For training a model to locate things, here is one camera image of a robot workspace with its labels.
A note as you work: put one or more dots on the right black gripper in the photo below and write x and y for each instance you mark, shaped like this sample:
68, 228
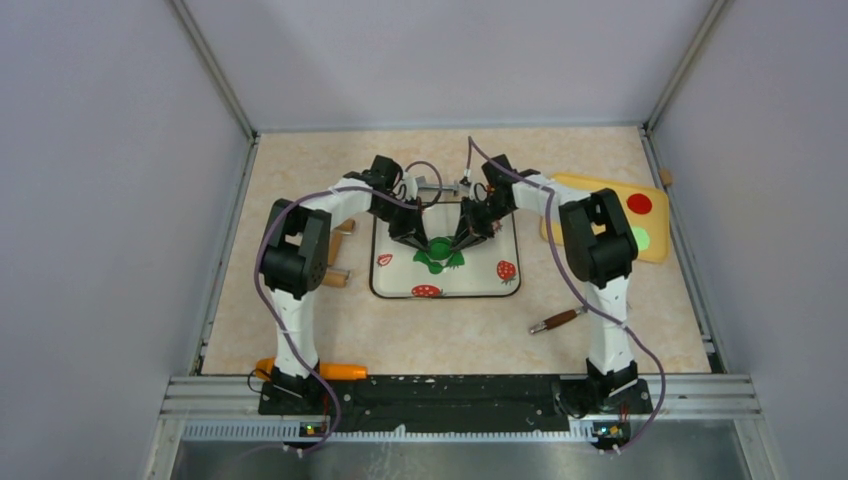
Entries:
470, 232

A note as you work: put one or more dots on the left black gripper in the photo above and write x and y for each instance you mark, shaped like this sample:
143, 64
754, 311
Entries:
410, 231

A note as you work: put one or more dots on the green dough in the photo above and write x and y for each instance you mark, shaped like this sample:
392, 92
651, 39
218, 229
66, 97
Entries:
439, 257

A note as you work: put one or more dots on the white strawberry tray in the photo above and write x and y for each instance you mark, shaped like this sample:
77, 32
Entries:
492, 268

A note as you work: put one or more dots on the wooden rolling pin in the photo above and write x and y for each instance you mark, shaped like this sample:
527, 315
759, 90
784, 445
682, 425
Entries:
334, 276

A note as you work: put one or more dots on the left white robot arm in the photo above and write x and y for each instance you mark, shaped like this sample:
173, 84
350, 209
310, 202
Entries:
293, 257

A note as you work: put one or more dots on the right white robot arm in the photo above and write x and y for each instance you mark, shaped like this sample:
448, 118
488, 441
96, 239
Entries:
599, 251

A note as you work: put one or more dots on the light green dough disc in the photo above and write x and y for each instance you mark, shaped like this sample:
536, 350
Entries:
642, 238

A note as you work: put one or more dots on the red dough disc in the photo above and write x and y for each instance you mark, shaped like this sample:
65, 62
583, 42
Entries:
640, 204

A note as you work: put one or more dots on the grey toy bolt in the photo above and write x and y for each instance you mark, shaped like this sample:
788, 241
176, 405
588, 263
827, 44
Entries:
443, 191

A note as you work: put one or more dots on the orange marker pen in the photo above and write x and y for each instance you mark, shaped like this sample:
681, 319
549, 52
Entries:
328, 371

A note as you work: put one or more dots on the yellow cutting board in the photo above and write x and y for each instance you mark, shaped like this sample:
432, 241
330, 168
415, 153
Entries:
657, 223

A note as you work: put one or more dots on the small wooden block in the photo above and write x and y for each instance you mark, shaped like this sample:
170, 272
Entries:
666, 177

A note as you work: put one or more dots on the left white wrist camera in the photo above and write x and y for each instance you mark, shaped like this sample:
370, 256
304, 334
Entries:
410, 189

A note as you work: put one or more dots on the wooden handled scraper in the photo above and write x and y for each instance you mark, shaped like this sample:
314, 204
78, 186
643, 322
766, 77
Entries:
557, 320

